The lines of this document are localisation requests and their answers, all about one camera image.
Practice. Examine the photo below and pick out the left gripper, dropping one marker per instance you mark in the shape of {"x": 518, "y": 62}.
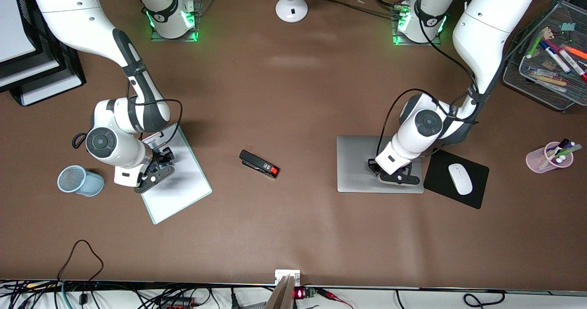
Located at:
{"x": 373, "y": 167}

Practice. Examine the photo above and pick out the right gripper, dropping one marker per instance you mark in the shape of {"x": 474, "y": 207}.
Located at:
{"x": 162, "y": 155}

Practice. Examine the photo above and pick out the silver laptop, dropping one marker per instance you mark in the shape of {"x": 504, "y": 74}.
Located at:
{"x": 355, "y": 167}

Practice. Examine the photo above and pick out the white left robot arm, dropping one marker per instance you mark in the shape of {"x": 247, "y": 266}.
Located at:
{"x": 486, "y": 24}

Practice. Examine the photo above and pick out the black purple marker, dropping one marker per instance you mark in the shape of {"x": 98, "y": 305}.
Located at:
{"x": 562, "y": 145}

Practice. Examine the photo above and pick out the light green marker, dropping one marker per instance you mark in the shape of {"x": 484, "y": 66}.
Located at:
{"x": 571, "y": 150}

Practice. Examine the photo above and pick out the blue capped whiteboard marker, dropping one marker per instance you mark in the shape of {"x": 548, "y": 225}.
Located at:
{"x": 556, "y": 57}

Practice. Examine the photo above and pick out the red capped whiteboard marker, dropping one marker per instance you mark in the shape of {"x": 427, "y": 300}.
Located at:
{"x": 573, "y": 66}

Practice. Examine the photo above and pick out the mint clipboard with paper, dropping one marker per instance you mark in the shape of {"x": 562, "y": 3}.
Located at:
{"x": 183, "y": 190}

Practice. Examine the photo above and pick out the black mouse pad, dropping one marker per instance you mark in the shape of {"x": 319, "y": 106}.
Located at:
{"x": 440, "y": 176}

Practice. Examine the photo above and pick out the white computer mouse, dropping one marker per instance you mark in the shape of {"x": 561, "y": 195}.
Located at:
{"x": 460, "y": 179}

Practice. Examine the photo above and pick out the blue mesh pen cup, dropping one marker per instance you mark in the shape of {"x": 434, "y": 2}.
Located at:
{"x": 89, "y": 184}

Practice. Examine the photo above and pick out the black stapler orange tip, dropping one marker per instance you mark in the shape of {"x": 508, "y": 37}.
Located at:
{"x": 257, "y": 162}

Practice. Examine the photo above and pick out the white paper sheet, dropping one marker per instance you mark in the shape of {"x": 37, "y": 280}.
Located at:
{"x": 50, "y": 91}
{"x": 13, "y": 24}
{"x": 27, "y": 73}

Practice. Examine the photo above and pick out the black stacked paper tray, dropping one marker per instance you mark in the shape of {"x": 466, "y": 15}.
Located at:
{"x": 69, "y": 66}

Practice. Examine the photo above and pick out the pink mesh pen cup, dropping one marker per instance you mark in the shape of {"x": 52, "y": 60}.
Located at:
{"x": 536, "y": 160}

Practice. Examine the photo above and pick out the red LED circuit board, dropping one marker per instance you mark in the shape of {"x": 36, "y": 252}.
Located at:
{"x": 305, "y": 293}

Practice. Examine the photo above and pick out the white round stand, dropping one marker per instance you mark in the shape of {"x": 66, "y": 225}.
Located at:
{"x": 291, "y": 10}

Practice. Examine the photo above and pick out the green pen in organizer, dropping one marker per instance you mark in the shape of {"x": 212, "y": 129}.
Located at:
{"x": 534, "y": 46}

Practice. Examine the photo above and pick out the orange highlighter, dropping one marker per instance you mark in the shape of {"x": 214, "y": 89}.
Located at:
{"x": 575, "y": 52}

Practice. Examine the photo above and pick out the teal binder clip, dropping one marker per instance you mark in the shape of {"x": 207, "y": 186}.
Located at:
{"x": 568, "y": 27}

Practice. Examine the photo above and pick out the clear arm base plate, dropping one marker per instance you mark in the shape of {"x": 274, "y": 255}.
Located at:
{"x": 415, "y": 44}
{"x": 160, "y": 38}

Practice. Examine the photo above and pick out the white mounting bracket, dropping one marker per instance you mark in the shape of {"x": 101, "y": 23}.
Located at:
{"x": 280, "y": 273}

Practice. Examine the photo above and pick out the grey wedge post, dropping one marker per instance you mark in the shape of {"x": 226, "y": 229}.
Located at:
{"x": 280, "y": 297}

